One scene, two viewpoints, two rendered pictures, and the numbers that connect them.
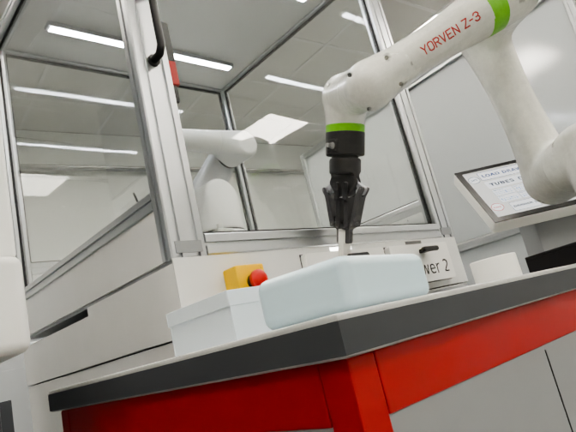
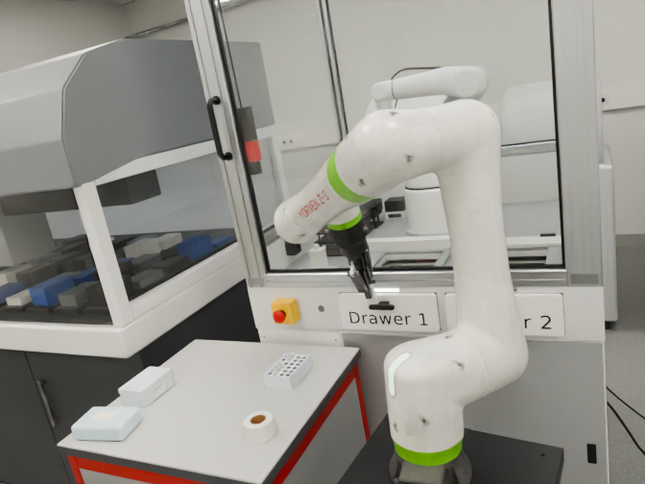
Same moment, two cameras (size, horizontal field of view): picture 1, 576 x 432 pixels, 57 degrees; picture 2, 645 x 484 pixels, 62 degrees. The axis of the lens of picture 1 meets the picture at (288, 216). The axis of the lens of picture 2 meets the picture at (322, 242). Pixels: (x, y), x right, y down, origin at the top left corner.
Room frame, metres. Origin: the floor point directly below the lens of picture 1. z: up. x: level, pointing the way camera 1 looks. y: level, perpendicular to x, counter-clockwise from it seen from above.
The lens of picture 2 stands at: (0.70, -1.41, 1.49)
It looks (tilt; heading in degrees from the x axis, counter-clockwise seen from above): 15 degrees down; 72
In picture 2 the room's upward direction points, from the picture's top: 10 degrees counter-clockwise
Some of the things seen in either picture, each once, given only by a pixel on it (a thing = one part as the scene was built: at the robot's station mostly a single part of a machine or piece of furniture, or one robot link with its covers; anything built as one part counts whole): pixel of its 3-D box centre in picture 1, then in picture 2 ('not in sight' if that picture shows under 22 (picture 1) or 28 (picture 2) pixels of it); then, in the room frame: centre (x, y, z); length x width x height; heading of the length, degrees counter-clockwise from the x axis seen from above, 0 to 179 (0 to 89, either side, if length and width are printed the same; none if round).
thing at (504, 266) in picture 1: (495, 270); (259, 426); (0.83, -0.29, 0.78); 0.07 x 0.07 x 0.04
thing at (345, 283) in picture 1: (348, 288); (107, 423); (0.49, -0.04, 0.78); 0.15 x 0.10 x 0.04; 145
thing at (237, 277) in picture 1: (247, 284); (284, 311); (1.04, 0.11, 0.88); 0.07 x 0.05 x 0.07; 135
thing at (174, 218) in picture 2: not in sight; (56, 224); (0.32, 1.35, 1.13); 1.78 x 1.14 x 0.45; 135
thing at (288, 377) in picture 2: not in sight; (288, 370); (0.97, -0.08, 0.78); 0.12 x 0.08 x 0.04; 43
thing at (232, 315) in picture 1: (231, 321); (147, 386); (0.60, 0.09, 0.79); 0.13 x 0.09 x 0.05; 44
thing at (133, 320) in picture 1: (245, 309); (439, 255); (1.65, 0.20, 0.87); 1.02 x 0.95 x 0.14; 135
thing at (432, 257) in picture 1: (422, 262); (502, 314); (1.50, -0.34, 0.87); 0.29 x 0.02 x 0.11; 135
